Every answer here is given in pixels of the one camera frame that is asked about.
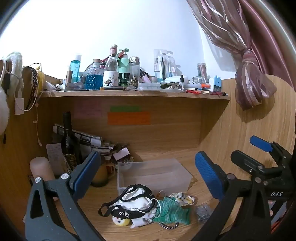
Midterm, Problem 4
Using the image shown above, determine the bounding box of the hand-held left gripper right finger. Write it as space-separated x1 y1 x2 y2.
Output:
192 151 273 241

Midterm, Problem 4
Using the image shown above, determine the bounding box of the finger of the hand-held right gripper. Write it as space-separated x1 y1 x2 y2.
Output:
231 150 266 179
250 136 290 163

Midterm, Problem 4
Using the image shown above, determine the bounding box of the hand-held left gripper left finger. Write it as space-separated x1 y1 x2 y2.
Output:
24 151 104 241

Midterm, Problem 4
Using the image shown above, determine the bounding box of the floral fabric scrunchie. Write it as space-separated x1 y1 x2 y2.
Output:
168 192 196 205

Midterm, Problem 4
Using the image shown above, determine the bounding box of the scouring sponge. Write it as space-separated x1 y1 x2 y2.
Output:
196 205 213 219

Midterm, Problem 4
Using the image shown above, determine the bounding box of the green knitted cloth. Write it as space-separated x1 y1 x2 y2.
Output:
154 197 192 225

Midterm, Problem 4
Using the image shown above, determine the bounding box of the black strappy underwear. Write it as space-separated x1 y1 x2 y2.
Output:
98 184 158 219

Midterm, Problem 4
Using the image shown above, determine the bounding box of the clear plastic storage box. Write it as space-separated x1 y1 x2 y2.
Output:
117 159 193 197

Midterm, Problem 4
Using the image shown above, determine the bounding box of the yellow round puff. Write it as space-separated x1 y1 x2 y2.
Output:
112 215 131 226

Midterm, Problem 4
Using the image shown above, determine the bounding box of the beaded bracelet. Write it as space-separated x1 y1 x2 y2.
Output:
158 221 179 230

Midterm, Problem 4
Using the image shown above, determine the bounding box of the brown mug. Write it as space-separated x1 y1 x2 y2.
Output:
91 161 116 187

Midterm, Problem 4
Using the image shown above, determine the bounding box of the dark wine bottle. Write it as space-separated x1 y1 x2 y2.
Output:
60 112 82 172

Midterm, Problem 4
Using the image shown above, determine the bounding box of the rolled newspaper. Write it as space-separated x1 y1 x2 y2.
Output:
53 124 102 147

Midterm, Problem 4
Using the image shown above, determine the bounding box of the handwritten paper note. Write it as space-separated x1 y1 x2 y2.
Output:
46 143 67 174

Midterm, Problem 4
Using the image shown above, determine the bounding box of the white paper tag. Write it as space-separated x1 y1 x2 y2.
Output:
113 147 130 160

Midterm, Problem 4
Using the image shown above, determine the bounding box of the pink sticky note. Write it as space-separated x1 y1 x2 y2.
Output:
74 102 102 117

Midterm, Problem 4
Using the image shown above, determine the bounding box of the orange sticky note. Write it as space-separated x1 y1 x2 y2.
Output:
107 112 151 125

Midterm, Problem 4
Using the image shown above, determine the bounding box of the green sticky note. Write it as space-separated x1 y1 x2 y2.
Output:
110 106 140 112

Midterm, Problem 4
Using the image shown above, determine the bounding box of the blue and white box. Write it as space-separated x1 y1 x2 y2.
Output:
209 76 222 92

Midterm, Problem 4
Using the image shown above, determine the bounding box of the pink striped curtain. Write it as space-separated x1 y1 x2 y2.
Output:
186 0 296 110

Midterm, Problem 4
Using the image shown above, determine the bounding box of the white earbuds case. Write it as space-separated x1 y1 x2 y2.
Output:
46 82 63 91

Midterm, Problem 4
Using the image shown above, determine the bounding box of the glass jar of blue beads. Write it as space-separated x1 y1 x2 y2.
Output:
86 59 104 91

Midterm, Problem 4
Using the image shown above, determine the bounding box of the white charger adapter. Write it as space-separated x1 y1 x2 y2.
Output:
15 98 24 115

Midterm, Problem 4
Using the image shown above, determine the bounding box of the clear cylinder container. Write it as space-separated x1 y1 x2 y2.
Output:
197 63 208 78

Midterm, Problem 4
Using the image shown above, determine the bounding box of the wooden shelf board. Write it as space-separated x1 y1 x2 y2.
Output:
40 89 231 100

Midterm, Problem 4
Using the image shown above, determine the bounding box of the black patterned headband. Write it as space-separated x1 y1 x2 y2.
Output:
23 67 38 110

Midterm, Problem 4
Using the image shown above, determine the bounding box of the clear glass bottle illustrated label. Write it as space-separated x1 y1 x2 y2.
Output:
103 45 119 88

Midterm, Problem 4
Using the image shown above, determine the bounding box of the yellow hanging item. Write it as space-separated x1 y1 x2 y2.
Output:
37 71 45 91

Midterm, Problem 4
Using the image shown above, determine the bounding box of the blue toner bottle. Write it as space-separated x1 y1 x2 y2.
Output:
70 54 82 83

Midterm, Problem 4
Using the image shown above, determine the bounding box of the flat clear plastic case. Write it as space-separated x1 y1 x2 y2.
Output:
138 83 161 90

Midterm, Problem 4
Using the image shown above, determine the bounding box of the clear bottle silver cap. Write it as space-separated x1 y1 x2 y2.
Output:
128 56 141 80

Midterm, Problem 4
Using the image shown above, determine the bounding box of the green pump bottle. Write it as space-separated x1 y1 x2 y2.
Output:
118 48 129 75

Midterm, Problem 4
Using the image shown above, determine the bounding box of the toothbrush package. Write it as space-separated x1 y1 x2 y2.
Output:
154 49 176 80

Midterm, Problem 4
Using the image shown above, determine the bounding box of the thin hanging cord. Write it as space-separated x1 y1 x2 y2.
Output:
35 93 42 146

